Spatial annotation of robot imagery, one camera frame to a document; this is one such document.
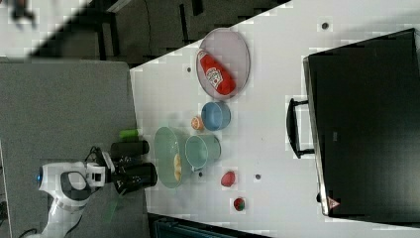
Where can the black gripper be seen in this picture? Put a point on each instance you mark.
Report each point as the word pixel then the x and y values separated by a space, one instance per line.
pixel 124 162

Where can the grey round plate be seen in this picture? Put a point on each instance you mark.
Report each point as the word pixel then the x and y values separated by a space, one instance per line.
pixel 230 50

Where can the orange slice toy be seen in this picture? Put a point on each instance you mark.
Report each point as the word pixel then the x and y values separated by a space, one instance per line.
pixel 197 123

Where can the small black cylinder cup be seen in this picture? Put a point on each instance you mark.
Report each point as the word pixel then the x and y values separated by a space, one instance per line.
pixel 129 149

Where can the red plush strawberry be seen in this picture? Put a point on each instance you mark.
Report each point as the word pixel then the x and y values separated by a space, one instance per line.
pixel 228 179

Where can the green plastic strainer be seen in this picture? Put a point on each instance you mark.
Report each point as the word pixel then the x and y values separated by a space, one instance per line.
pixel 167 143

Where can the yellow plush peeled banana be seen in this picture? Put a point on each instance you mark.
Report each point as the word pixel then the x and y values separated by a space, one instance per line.
pixel 177 167

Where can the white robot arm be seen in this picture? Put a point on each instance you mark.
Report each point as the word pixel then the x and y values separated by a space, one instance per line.
pixel 71 184

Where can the red plush ketchup bottle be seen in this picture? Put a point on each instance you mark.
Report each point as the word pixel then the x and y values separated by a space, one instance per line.
pixel 215 75

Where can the green plastic spatula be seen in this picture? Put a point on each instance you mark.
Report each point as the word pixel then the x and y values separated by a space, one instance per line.
pixel 113 206

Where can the large black cylinder cup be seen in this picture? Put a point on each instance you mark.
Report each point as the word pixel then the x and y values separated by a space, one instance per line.
pixel 145 177

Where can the blue metal frame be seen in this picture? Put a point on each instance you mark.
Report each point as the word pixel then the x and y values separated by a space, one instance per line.
pixel 162 226

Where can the black toaster oven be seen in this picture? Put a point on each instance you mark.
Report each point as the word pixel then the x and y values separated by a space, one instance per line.
pixel 364 112

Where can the red green tomato toy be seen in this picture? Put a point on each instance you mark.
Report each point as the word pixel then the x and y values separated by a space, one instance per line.
pixel 239 204

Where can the blue bowl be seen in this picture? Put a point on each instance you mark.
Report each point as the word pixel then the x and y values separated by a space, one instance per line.
pixel 216 116

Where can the green mug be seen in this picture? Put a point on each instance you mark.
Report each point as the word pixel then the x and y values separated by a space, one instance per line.
pixel 202 150

